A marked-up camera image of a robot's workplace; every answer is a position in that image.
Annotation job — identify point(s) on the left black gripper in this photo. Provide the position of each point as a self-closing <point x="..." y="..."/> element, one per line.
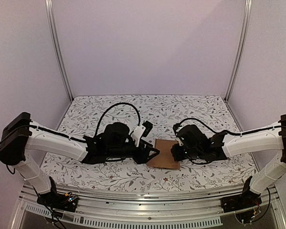
<point x="141" y="157"/>

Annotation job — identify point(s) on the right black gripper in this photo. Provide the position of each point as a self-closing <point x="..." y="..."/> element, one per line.
<point x="179" y="151"/>

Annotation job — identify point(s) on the brown cardboard box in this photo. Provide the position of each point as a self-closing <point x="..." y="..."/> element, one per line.
<point x="165" y="159"/>

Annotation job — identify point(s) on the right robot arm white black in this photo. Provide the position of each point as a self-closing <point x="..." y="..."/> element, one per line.
<point x="193" y="144"/>

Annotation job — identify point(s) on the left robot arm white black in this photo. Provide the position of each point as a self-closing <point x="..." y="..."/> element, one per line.
<point x="115" y="143"/>

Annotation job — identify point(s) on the front aluminium rail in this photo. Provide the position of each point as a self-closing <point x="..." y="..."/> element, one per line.
<point x="100" y="209"/>

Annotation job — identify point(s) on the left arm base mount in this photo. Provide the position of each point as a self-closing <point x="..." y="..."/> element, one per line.
<point x="66" y="202"/>

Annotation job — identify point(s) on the right aluminium frame post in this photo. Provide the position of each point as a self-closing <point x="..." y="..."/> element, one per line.
<point x="240" y="50"/>

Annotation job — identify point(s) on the aluminium frame post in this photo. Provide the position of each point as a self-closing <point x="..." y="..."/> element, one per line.
<point x="57" y="49"/>
<point x="240" y="50"/>

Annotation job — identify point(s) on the left aluminium frame post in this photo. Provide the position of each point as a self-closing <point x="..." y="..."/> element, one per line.
<point x="57" y="49"/>

